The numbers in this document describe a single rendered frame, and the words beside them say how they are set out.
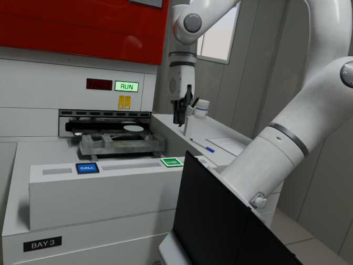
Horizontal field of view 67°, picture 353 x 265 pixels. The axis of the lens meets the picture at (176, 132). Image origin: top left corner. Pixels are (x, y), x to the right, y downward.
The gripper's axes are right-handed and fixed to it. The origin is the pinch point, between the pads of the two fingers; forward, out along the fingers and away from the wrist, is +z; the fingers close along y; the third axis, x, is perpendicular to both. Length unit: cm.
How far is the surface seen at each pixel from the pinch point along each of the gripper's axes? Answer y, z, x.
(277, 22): -125, -86, 170
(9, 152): -64, 22, -49
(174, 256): 16.5, 33.7, -7.9
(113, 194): -0.2, 22.1, -19.3
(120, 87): -57, -10, -2
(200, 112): -52, 1, 41
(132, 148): -38.4, 16.7, -1.5
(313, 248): -49, 103, 152
